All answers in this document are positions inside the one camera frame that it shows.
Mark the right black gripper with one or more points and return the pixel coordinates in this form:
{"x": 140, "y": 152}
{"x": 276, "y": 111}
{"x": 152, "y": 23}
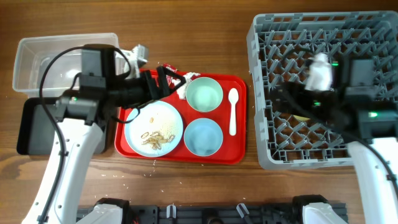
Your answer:
{"x": 288, "y": 98}

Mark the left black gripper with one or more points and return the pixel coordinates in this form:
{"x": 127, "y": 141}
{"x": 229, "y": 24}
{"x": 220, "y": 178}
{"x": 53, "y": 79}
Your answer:
{"x": 164, "y": 90}

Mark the yellow plastic cup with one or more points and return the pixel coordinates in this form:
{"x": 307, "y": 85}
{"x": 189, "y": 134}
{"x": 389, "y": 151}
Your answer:
{"x": 301, "y": 118}

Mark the mint green bowl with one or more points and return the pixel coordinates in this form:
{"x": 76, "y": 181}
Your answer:
{"x": 204, "y": 94}

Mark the white plastic spoon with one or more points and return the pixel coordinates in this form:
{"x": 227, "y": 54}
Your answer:
{"x": 233, "y": 98}

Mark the light blue bowl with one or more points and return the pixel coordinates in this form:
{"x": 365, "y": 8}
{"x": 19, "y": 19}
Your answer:
{"x": 203, "y": 137}

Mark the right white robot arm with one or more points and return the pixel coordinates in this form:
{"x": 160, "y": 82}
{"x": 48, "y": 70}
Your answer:
{"x": 341, "y": 96}

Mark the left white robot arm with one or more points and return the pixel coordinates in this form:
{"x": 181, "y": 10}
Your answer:
{"x": 79, "y": 120}

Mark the grey dishwasher rack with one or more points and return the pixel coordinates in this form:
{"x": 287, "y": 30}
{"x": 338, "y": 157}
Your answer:
{"x": 278, "y": 46}

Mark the red snack wrapper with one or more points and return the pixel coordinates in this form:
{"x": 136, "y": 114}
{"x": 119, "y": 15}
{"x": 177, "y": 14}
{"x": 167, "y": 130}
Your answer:
{"x": 170, "y": 68}

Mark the crumpled white napkin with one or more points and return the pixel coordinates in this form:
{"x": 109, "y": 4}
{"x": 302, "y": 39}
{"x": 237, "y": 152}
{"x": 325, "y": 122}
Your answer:
{"x": 181, "y": 91}

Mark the red serving tray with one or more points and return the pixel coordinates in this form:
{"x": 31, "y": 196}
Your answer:
{"x": 233, "y": 147}

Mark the light blue plate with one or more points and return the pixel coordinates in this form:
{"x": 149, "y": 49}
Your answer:
{"x": 138, "y": 120}

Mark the food scraps on plate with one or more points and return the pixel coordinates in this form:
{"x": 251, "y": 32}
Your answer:
{"x": 158, "y": 133}

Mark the clear plastic bin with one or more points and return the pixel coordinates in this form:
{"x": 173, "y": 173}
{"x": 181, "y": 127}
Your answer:
{"x": 35, "y": 53}

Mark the black plastic tray bin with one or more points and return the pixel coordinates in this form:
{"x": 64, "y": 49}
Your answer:
{"x": 37, "y": 132}

